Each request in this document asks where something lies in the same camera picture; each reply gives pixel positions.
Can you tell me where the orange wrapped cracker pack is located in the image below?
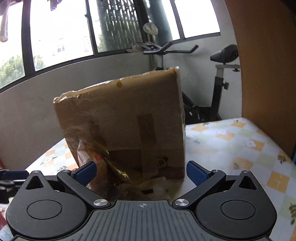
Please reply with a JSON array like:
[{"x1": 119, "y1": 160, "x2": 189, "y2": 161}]
[{"x1": 77, "y1": 140, "x2": 107, "y2": 172}]

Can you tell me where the floral checkered bed sheet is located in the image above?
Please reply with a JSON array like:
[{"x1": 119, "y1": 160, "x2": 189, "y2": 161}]
[{"x1": 0, "y1": 117, "x2": 296, "y2": 241}]

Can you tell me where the black exercise bike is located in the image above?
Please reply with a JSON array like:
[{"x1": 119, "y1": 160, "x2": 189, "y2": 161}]
[{"x1": 142, "y1": 39, "x2": 242, "y2": 124}]

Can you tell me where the brown cardboard box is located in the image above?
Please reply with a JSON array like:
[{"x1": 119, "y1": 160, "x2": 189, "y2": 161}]
[{"x1": 53, "y1": 67, "x2": 186, "y2": 200}]

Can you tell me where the brown wooden board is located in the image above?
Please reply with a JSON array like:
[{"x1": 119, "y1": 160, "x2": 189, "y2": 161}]
[{"x1": 226, "y1": 1, "x2": 295, "y2": 156}]

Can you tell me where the hanging beige cloth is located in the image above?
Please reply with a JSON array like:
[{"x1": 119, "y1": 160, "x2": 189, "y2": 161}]
[{"x1": 0, "y1": 0, "x2": 11, "y2": 43}]

